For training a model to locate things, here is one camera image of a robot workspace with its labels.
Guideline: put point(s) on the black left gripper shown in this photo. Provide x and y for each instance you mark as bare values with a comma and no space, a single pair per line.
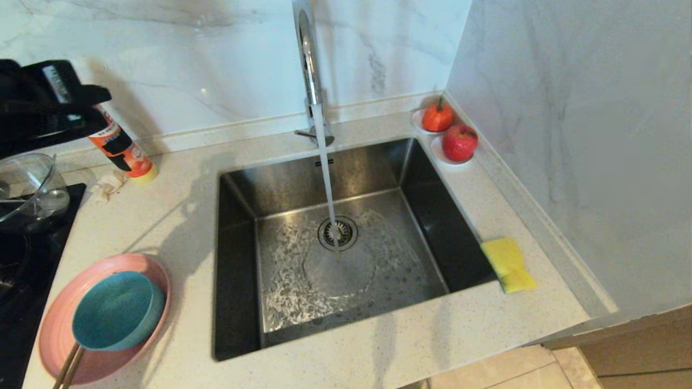
32,132

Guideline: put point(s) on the yellow-capped orange dish soap bottle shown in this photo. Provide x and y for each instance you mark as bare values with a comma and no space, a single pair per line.
121,148

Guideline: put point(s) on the wooden chopstick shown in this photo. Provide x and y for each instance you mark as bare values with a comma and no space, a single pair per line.
73,370
65,367

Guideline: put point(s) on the chrome kitchen faucet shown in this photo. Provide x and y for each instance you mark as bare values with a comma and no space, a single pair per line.
309,70

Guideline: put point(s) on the stainless steel sink basin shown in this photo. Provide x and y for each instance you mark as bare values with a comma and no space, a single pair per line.
378,173

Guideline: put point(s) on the yellow sponge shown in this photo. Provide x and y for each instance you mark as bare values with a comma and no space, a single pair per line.
509,265

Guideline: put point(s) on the clear glass bowl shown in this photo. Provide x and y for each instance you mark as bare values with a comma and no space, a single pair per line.
30,186

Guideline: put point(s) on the crumpled white tissue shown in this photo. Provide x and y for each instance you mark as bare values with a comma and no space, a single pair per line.
110,185

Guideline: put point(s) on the black induction cooktop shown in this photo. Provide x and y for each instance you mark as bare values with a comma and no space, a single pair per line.
24,281

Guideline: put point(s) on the pink plate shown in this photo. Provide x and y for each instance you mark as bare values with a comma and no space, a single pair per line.
57,327

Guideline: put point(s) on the teal bowl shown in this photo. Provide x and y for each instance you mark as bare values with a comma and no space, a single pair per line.
113,312

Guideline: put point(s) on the round metal drain strainer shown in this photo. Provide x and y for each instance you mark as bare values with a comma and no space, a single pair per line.
346,233

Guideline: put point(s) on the small white dish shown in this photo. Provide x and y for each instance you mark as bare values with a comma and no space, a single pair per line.
416,122
435,151

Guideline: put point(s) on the orange persimmon fruit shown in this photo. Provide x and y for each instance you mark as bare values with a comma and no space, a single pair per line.
437,119

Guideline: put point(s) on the red apple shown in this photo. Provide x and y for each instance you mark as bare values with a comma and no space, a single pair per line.
459,143

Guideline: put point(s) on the wooden cabinet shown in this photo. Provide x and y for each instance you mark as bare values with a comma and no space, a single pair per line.
638,351

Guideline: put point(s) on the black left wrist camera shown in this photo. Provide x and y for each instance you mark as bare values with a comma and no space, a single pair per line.
67,86

